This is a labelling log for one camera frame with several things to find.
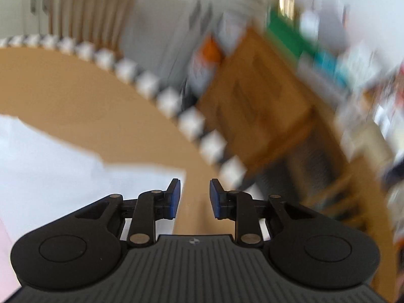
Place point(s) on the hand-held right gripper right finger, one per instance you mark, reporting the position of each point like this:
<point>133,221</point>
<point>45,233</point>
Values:
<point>216,200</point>

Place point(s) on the large cream box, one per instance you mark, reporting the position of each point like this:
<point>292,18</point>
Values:
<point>369,142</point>

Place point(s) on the wooden slat-back chair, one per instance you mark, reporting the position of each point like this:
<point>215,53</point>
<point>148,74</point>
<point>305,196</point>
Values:
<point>344,189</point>
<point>91,9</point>

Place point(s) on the teal tissue packet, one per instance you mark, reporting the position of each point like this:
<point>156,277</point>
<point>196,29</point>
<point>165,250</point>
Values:
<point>331,68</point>

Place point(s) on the wooden cabinet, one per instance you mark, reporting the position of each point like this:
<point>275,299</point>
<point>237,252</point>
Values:
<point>252,101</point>

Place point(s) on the green box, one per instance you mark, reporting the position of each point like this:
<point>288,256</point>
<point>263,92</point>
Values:
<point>284,34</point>

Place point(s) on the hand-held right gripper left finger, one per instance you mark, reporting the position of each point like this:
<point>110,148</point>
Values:
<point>173,200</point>

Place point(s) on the white cabinet unit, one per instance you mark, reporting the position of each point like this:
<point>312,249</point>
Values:
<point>157,22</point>

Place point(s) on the white box orange print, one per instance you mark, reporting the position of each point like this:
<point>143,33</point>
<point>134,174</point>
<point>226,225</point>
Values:
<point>208,53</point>

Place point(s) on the pink polo shirt white collar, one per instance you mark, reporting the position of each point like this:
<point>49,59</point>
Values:
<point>63,164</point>

